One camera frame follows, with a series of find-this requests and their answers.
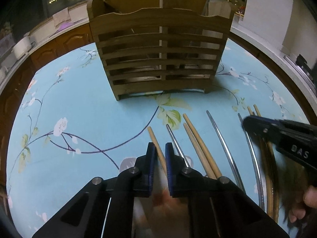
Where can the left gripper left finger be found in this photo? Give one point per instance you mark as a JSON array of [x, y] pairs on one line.
[[137, 181]]

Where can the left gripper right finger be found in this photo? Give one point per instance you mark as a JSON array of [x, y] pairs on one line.
[[183, 181]]

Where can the steel chopstick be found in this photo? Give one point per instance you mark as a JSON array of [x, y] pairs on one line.
[[229, 157], [177, 145], [257, 172]]

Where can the person's right hand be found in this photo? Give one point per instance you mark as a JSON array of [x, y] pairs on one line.
[[306, 199]]

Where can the blue floral tablecloth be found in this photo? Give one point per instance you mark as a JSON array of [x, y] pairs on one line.
[[70, 128]]

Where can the wooden slatted utensil holder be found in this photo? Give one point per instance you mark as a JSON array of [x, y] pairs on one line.
[[159, 45]]

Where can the white crock pot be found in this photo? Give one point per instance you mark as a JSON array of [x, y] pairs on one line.
[[22, 47]]

